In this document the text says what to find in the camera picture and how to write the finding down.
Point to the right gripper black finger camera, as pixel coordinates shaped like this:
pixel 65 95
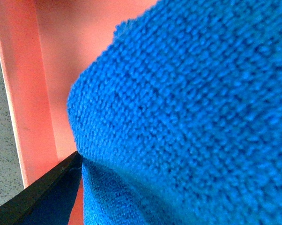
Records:
pixel 49 200

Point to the blue microfiber cloth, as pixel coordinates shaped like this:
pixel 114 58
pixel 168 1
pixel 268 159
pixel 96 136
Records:
pixel 179 121

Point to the pink plastic tray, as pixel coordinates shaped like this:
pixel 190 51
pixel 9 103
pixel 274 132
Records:
pixel 44 46

